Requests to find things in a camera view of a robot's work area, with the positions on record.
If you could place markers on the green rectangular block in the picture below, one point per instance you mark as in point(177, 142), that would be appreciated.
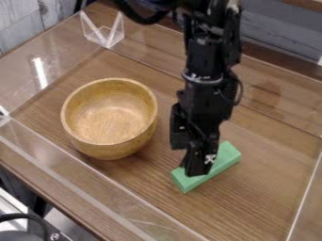
point(228, 157)

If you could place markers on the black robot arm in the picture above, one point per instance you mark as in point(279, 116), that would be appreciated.
point(211, 32)

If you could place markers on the clear acrylic tray wall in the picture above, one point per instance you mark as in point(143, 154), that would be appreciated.
point(103, 206)

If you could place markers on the brown wooden bowl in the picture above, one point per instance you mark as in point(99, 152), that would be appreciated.
point(109, 117)

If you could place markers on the clear acrylic corner bracket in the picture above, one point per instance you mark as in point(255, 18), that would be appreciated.
point(104, 36)

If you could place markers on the black metal frame with bolt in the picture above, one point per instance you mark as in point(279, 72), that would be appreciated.
point(61, 228)

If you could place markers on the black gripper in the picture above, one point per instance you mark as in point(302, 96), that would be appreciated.
point(203, 107)

